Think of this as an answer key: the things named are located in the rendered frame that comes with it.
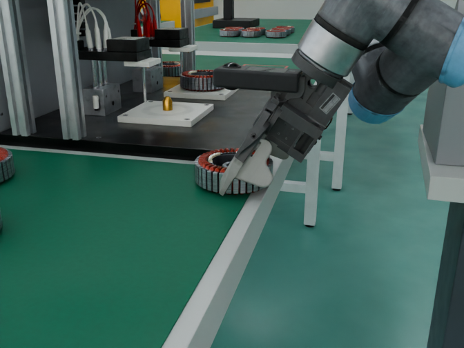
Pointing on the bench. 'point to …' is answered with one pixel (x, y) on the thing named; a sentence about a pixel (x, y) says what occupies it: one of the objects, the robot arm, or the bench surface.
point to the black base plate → (101, 140)
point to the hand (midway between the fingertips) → (232, 173)
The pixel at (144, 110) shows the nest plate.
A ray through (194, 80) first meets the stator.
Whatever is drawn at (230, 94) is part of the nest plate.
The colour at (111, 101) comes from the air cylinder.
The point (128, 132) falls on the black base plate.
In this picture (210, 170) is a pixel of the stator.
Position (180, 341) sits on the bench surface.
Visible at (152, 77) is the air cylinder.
